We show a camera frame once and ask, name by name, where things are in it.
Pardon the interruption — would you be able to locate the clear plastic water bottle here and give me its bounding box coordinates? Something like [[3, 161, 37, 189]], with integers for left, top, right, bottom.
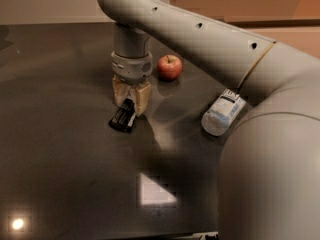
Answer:
[[201, 89, 246, 136]]

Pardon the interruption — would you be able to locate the red apple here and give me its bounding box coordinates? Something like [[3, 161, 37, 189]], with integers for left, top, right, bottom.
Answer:
[[157, 55, 182, 82]]

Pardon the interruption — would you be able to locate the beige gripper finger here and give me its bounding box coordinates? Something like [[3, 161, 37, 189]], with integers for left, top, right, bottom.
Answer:
[[130, 80, 151, 116], [112, 75, 130, 106]]

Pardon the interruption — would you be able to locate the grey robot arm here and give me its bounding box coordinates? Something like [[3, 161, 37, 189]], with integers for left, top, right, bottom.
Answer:
[[97, 0, 320, 240]]

